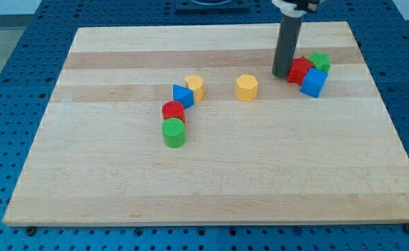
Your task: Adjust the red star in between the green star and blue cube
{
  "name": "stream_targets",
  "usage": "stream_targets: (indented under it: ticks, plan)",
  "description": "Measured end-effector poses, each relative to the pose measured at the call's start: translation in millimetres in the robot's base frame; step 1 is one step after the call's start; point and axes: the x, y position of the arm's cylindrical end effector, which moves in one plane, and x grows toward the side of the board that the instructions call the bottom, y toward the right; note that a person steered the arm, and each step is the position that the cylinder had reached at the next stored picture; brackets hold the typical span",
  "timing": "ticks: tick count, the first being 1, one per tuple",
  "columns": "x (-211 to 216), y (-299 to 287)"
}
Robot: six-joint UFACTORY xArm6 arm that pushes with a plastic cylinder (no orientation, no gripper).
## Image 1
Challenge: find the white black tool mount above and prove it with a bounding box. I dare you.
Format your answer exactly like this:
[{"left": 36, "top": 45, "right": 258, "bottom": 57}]
[{"left": 272, "top": 0, "right": 325, "bottom": 18}]

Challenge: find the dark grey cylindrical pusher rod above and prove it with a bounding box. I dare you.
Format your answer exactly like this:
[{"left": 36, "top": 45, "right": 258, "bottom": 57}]
[{"left": 272, "top": 15, "right": 303, "bottom": 78}]

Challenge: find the red star block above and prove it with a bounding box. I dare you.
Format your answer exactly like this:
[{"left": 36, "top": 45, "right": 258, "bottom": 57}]
[{"left": 287, "top": 56, "right": 314, "bottom": 85}]

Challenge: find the green star block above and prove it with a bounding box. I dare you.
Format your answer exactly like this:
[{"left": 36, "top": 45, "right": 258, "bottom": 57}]
[{"left": 307, "top": 52, "right": 331, "bottom": 73}]

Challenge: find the blue cube block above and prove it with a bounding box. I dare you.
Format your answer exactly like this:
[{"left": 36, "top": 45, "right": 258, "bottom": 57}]
[{"left": 300, "top": 68, "right": 328, "bottom": 98}]

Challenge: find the yellow heptagon block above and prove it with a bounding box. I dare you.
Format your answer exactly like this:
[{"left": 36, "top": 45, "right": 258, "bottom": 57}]
[{"left": 236, "top": 74, "right": 258, "bottom": 102}]

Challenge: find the yellow heart block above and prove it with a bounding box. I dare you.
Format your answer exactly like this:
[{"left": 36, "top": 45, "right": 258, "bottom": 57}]
[{"left": 184, "top": 75, "right": 205, "bottom": 102}]

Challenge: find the blue triangle block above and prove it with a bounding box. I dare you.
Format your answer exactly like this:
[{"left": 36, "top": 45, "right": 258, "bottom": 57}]
[{"left": 172, "top": 84, "right": 195, "bottom": 109}]

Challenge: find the light wooden board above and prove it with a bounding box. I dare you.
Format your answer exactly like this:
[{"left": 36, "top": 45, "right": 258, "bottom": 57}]
[{"left": 3, "top": 22, "right": 409, "bottom": 227}]

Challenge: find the red cylinder block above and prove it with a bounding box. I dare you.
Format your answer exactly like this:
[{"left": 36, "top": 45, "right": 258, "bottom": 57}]
[{"left": 161, "top": 100, "right": 186, "bottom": 123}]

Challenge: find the green cylinder block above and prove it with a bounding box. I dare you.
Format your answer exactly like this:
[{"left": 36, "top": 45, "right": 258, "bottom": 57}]
[{"left": 161, "top": 118, "right": 186, "bottom": 148}]

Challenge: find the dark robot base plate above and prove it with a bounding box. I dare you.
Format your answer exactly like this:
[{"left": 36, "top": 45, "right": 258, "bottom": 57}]
[{"left": 173, "top": 0, "right": 250, "bottom": 13}]

